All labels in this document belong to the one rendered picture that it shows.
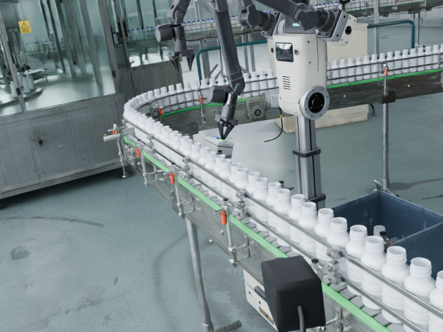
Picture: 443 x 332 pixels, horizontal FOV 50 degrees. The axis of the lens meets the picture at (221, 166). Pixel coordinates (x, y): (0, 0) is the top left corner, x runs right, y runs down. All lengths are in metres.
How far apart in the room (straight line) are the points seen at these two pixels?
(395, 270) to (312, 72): 1.31
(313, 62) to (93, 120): 3.11
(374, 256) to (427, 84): 2.89
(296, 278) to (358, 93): 3.23
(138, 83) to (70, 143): 2.32
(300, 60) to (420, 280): 1.35
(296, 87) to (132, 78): 4.91
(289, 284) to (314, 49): 1.81
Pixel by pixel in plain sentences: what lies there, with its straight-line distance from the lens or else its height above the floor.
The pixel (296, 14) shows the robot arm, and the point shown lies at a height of 1.60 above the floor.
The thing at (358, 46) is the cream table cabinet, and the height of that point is 0.93.
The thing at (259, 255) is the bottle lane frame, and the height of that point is 0.93.
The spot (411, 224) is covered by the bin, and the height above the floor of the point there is 0.87.
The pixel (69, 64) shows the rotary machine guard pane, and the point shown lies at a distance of 4.83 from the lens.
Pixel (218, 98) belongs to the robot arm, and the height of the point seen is 1.30.
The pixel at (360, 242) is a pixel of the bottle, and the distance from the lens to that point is 1.13.
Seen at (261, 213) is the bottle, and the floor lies 1.06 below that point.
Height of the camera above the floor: 1.70
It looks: 20 degrees down
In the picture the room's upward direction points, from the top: 7 degrees counter-clockwise
